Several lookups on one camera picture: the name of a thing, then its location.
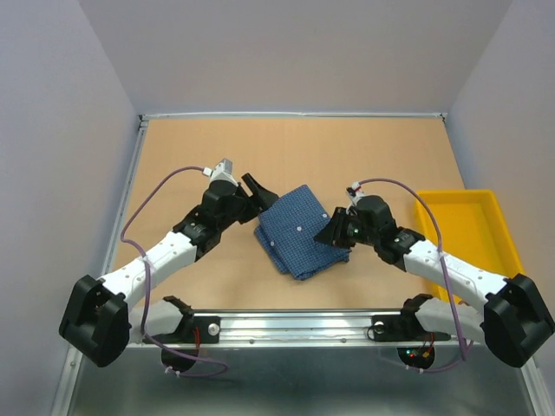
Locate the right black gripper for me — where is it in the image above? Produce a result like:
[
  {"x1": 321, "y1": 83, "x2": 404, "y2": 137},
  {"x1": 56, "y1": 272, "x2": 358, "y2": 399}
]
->
[{"x1": 312, "y1": 207, "x2": 378, "y2": 250}]

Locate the blue plaid long sleeve shirt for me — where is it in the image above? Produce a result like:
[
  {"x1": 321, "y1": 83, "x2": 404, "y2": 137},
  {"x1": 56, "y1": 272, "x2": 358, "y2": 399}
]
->
[{"x1": 254, "y1": 185, "x2": 350, "y2": 281}]

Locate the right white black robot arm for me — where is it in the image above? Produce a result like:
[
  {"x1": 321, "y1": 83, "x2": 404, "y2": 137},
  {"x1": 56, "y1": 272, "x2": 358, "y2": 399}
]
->
[{"x1": 314, "y1": 195, "x2": 554, "y2": 367}]

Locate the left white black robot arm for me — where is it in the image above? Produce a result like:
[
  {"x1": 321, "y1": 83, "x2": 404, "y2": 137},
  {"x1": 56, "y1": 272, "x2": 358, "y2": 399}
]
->
[{"x1": 59, "y1": 173, "x2": 278, "y2": 367}]

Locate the yellow plastic tray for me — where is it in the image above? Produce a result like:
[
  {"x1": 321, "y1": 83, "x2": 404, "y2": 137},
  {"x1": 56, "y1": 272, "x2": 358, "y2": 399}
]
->
[{"x1": 415, "y1": 189, "x2": 525, "y2": 277}]

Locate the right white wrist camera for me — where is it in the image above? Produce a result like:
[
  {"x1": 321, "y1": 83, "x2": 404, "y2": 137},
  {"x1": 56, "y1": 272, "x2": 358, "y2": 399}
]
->
[{"x1": 346, "y1": 182, "x2": 366, "y2": 208}]

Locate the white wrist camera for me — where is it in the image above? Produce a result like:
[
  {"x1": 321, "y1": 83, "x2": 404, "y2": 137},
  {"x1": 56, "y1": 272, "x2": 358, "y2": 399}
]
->
[
  {"x1": 346, "y1": 182, "x2": 366, "y2": 208},
  {"x1": 202, "y1": 159, "x2": 238, "y2": 185}
]

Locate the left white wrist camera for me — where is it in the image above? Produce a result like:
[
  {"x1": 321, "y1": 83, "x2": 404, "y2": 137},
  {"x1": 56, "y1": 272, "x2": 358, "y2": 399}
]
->
[{"x1": 202, "y1": 159, "x2": 238, "y2": 185}]

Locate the aluminium front rail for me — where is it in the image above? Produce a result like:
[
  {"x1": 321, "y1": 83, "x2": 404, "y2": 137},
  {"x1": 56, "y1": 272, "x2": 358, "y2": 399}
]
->
[{"x1": 73, "y1": 309, "x2": 534, "y2": 348}]

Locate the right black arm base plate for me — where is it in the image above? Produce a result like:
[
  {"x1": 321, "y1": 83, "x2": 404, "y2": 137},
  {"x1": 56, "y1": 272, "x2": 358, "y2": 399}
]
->
[{"x1": 366, "y1": 314, "x2": 451, "y2": 342}]

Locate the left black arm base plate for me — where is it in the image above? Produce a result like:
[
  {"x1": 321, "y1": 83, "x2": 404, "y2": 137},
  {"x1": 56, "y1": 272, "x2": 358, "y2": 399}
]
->
[{"x1": 156, "y1": 315, "x2": 221, "y2": 344}]

